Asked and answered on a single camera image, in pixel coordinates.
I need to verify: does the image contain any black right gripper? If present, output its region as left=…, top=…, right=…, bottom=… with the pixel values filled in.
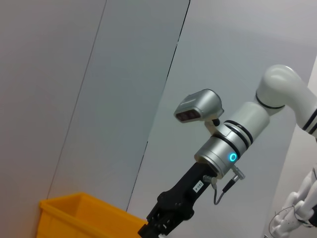
left=137, top=162, right=220, bottom=238

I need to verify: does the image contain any yellow plastic bin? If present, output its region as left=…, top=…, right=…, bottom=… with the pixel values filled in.
left=39, top=192, right=149, bottom=238

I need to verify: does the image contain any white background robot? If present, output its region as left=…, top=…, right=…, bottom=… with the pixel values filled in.
left=268, top=167, right=317, bottom=238

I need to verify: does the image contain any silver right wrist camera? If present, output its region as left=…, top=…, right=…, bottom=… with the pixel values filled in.
left=173, top=88, right=225, bottom=134

